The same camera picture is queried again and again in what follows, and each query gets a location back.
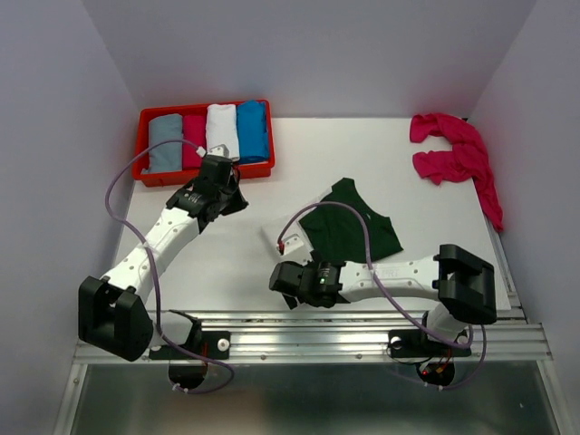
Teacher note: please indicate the magenta rolled t-shirt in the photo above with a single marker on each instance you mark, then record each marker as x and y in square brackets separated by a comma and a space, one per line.
[194, 130]

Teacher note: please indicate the cream and green t-shirt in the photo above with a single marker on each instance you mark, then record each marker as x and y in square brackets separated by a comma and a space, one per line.
[335, 233]

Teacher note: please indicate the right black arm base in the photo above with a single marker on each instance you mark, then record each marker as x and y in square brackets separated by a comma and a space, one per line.
[412, 343]

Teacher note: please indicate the white rolled t-shirt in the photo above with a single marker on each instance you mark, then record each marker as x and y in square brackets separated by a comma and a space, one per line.
[221, 129]

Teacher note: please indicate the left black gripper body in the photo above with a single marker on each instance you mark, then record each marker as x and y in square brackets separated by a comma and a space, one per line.
[231, 197]

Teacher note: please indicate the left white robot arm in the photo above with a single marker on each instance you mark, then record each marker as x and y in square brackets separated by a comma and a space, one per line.
[112, 312]

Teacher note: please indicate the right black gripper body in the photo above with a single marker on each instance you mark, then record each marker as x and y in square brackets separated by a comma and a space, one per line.
[293, 300]

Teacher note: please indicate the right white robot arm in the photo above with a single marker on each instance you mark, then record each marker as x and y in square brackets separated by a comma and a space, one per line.
[461, 284]

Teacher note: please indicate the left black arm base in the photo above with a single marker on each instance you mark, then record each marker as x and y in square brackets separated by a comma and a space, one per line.
[213, 344]

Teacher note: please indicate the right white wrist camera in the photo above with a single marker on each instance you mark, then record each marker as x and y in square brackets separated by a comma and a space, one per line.
[295, 249]

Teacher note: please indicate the grey rolled t-shirt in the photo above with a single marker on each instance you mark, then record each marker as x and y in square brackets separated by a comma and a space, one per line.
[167, 157]

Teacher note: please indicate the blue rolled t-shirt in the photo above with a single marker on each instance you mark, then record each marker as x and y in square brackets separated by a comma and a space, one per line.
[252, 132]

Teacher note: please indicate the magenta crumpled t-shirt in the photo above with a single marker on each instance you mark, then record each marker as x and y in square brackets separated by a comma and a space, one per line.
[467, 158]

